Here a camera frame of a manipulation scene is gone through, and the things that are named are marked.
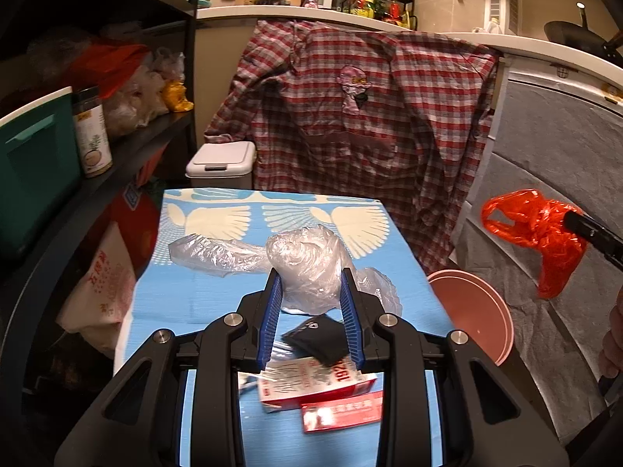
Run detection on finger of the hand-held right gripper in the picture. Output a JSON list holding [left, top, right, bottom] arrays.
[[563, 209, 623, 269]]

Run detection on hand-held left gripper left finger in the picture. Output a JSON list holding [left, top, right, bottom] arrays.
[[55, 269, 284, 467]]

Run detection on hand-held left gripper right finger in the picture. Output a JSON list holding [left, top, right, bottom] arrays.
[[340, 269, 570, 467]]

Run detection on black fabric pouch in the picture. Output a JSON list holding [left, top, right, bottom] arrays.
[[281, 315, 347, 365]]

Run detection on clear bubble wrap piece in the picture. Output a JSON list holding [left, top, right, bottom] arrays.
[[353, 267, 404, 319]]

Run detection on red plastic bag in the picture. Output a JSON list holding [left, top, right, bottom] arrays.
[[481, 189, 587, 301]]

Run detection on clear plastic bag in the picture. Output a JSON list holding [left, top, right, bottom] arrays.
[[265, 224, 358, 314], [168, 233, 273, 279]]

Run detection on red white carton box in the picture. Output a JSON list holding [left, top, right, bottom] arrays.
[[257, 356, 380, 414]]

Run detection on small red box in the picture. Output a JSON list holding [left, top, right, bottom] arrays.
[[301, 390, 381, 435]]

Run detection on pink plastic bucket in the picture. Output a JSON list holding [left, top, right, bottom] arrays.
[[427, 269, 515, 367]]

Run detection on person's right hand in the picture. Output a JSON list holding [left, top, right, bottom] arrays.
[[598, 287, 623, 377]]

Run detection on blue patterned tablecloth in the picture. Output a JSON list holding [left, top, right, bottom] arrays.
[[113, 187, 456, 467]]

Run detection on grey cover cloth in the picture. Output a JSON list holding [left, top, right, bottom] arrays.
[[450, 70, 623, 448]]

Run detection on red cardboard box blue label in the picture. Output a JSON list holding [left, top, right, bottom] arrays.
[[109, 175, 164, 273]]

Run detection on red plaid shirt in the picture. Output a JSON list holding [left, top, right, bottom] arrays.
[[204, 19, 502, 277]]

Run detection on white lidded waste bin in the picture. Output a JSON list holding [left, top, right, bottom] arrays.
[[185, 142, 258, 190]]

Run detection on white rice sack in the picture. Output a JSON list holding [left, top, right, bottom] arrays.
[[56, 221, 139, 351]]

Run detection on black wok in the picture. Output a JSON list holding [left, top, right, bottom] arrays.
[[544, 2, 623, 56]]

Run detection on yellow snack packet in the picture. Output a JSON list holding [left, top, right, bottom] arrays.
[[163, 79, 194, 114]]

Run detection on spice jar with label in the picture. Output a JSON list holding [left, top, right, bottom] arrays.
[[72, 86, 114, 179]]

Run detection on clear bags of food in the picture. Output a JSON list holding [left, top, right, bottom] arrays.
[[104, 51, 186, 137]]

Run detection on black metal shelf rack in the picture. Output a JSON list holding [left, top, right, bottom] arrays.
[[0, 0, 208, 467]]

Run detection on green storage box white lid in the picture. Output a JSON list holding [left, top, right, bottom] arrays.
[[0, 86, 83, 260]]

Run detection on red bag on shelf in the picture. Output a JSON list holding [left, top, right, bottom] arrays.
[[68, 43, 149, 100]]

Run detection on white kitchen counter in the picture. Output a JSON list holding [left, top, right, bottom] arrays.
[[195, 5, 623, 66]]

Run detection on row of seasoning bottles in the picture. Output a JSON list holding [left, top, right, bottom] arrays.
[[341, 0, 414, 27]]

